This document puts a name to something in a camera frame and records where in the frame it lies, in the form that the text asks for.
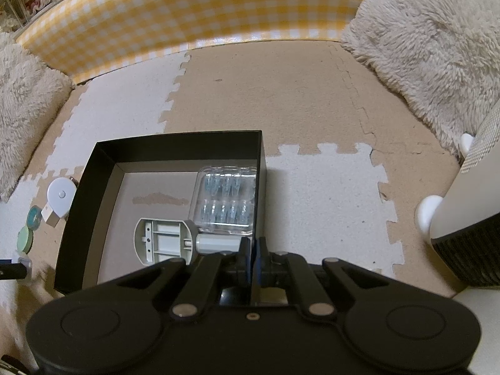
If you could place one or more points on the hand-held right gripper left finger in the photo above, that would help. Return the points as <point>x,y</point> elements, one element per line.
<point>244,265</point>

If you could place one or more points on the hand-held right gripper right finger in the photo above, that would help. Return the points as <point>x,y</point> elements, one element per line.
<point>256,258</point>

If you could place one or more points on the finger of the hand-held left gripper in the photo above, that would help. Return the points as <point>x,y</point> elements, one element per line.
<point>11,270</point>

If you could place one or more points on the clear plastic case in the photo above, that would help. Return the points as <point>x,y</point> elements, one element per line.
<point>224,199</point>

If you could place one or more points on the grey plastic battery holder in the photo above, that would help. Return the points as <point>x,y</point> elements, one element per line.
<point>164,242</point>

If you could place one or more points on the black cardboard box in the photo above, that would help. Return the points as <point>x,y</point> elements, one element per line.
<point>156,187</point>

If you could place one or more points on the small white block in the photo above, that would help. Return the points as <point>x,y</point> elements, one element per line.
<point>49,215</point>

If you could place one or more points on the round white tape measure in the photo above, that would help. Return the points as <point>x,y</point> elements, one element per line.
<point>61,194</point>

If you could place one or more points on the foam puzzle floor mat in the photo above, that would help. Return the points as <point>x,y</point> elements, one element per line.
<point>304,105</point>

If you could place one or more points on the fluffy white cushion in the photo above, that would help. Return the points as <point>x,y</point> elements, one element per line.
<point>429,35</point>
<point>27,105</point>

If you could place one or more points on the white fan heater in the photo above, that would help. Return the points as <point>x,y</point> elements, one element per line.
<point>465,222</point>

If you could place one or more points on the clear doll display box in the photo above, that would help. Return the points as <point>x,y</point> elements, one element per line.
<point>8,13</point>
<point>33,0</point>

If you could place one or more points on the yellow checked sheet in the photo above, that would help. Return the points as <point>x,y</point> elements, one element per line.
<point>195,7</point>

